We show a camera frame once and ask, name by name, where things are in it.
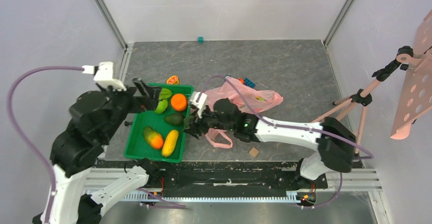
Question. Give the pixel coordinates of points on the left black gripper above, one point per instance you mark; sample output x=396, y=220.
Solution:
x=142, y=102

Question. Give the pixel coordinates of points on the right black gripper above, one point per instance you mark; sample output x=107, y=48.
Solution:
x=198, y=123

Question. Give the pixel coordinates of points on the green fake papaya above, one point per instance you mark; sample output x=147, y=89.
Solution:
x=153, y=138

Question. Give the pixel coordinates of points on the pink plastic bag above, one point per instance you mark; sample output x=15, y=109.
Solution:
x=241, y=95

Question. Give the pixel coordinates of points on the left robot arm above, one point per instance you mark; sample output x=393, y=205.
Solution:
x=95, y=118

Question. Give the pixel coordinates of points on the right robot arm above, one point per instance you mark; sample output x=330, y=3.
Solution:
x=333, y=144

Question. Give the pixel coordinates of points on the dark green fake avocado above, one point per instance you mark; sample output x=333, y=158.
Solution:
x=175, y=119

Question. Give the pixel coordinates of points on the green fake round fruit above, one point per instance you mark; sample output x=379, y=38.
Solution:
x=162, y=106

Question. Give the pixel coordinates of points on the green fake starfruit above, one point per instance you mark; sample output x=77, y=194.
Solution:
x=165, y=94

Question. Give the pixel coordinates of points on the yellow fake fruit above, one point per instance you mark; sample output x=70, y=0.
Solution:
x=170, y=143

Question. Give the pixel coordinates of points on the orange fake fruit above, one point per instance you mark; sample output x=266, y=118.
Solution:
x=179, y=102

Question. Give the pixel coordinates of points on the orange flower toy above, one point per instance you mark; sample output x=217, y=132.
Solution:
x=173, y=80

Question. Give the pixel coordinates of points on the green plastic tray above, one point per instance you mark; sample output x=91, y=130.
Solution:
x=137, y=147

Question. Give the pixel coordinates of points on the small brown wooden block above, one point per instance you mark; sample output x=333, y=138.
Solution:
x=253, y=152

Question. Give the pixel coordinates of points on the blue lego brick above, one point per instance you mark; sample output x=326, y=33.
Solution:
x=249, y=83

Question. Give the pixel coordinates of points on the pink tripod stand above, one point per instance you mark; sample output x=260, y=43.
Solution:
x=363, y=97

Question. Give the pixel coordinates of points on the pink perforated board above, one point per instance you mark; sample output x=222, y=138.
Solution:
x=415, y=97

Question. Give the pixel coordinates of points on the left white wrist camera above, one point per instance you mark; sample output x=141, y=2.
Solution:
x=103, y=75

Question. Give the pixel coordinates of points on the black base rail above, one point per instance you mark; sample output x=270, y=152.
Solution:
x=276, y=174

